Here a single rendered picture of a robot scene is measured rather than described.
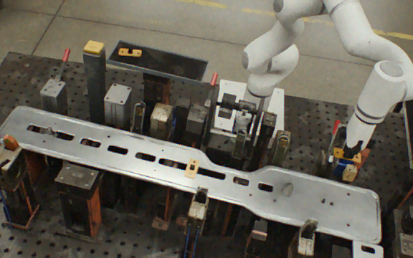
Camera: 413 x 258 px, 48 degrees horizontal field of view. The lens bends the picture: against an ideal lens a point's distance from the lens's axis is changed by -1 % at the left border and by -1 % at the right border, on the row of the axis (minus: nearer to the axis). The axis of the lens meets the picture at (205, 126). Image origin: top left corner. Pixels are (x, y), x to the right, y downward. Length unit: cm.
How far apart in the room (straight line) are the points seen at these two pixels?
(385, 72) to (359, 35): 14
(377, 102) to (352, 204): 52
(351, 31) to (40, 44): 287
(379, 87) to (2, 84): 177
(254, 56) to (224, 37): 217
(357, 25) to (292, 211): 65
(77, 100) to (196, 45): 175
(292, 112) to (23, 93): 132
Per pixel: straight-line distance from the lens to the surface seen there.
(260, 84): 195
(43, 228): 187
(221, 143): 177
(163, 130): 170
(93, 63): 186
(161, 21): 408
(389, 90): 126
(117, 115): 172
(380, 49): 135
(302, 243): 149
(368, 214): 170
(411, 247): 162
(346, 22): 135
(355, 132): 135
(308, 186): 168
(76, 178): 157
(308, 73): 382
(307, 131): 230
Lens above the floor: 227
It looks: 46 degrees down
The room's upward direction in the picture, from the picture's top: 10 degrees clockwise
